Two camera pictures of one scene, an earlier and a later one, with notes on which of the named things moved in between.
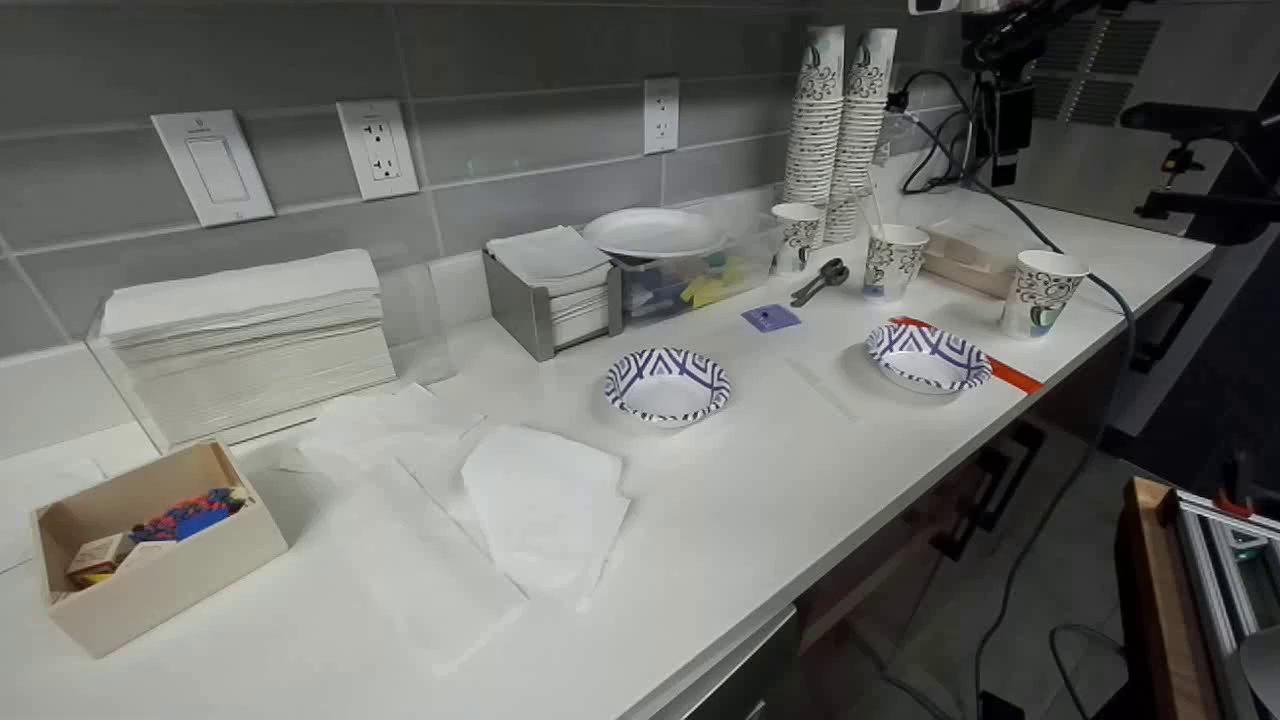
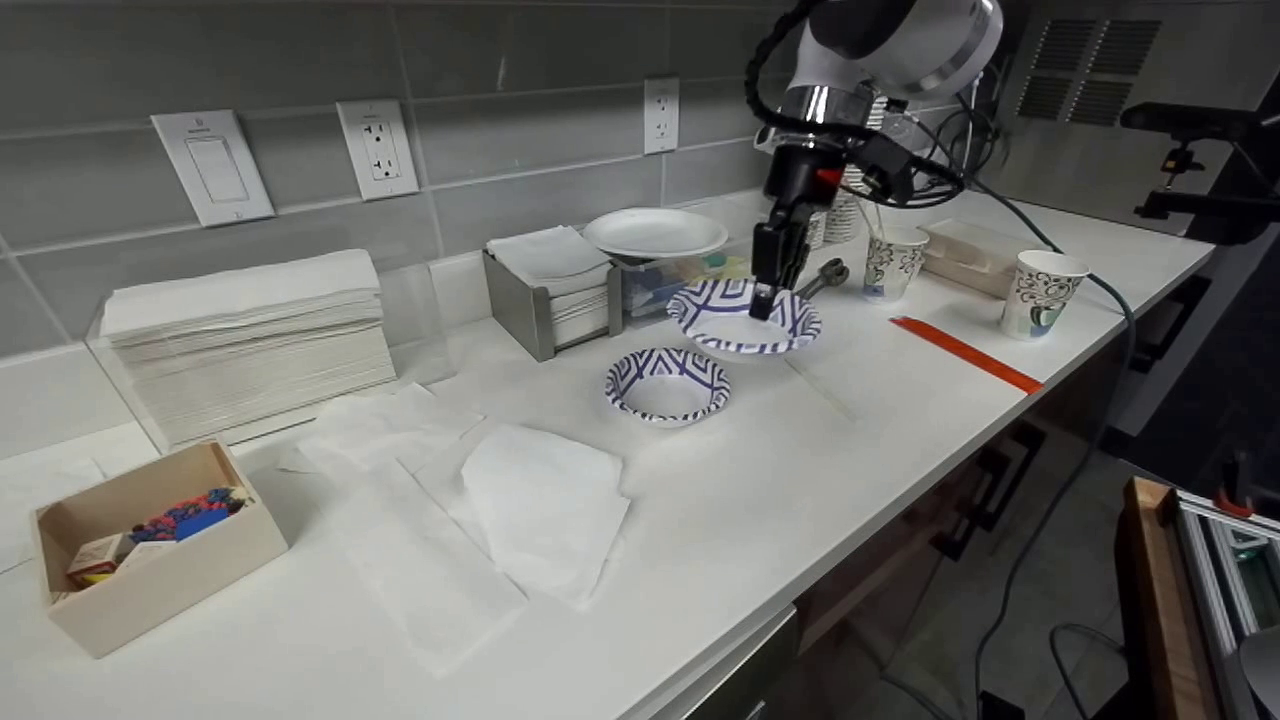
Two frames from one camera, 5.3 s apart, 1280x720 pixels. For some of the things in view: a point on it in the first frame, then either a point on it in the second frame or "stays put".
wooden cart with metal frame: [1194, 581] stays put
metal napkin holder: [550, 290] stays put
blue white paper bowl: [924, 356] → [716, 317]
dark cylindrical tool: [831, 272] stays put
